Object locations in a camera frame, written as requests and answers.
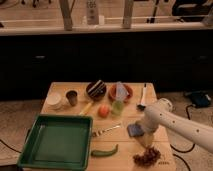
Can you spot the black device on floor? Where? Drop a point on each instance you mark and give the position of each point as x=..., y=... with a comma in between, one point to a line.
x=199, y=99

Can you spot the dark red grape bunch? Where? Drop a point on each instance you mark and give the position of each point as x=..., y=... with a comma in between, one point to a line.
x=148, y=158

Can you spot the blue sponge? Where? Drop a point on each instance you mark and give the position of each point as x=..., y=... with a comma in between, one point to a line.
x=134, y=130

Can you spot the green plastic tray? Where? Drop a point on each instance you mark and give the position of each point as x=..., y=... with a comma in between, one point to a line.
x=57, y=142

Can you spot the orange peach fruit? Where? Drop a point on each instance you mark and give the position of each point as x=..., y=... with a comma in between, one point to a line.
x=103, y=111

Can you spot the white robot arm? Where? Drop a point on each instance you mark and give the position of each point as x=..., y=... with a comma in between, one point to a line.
x=160, y=113

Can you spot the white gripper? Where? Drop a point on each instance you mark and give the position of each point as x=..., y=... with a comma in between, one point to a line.
x=149, y=127

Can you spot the striped black white object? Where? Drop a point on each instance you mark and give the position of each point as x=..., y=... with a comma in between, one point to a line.
x=95, y=86

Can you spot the dark brown bowl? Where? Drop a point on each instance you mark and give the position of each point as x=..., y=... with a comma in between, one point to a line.
x=97, y=94

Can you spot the green chili pepper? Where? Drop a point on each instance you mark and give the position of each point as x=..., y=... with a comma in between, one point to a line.
x=102, y=153

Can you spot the clear plastic container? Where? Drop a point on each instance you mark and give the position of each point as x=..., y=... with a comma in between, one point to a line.
x=121, y=92

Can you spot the dark metal cup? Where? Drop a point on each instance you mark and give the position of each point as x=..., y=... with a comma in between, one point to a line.
x=72, y=97

